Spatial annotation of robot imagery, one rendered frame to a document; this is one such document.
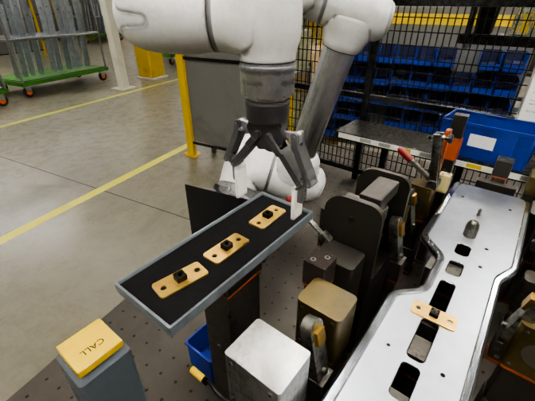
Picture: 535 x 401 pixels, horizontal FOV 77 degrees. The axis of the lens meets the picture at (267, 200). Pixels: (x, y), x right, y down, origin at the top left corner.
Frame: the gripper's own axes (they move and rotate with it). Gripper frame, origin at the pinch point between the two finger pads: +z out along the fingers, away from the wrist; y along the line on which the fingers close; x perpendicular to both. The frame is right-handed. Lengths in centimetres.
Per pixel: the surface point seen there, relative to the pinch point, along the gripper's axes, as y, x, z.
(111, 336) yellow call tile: 0.2, -35.2, 4.1
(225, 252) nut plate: 0.9, -13.6, 3.8
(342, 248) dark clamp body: 13.3, 9.5, 12.0
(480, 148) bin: 29, 93, 12
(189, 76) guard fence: -240, 194, 33
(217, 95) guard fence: -208, 199, 48
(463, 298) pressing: 37.7, 19.0, 20.0
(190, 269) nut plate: -0.8, -20.2, 3.7
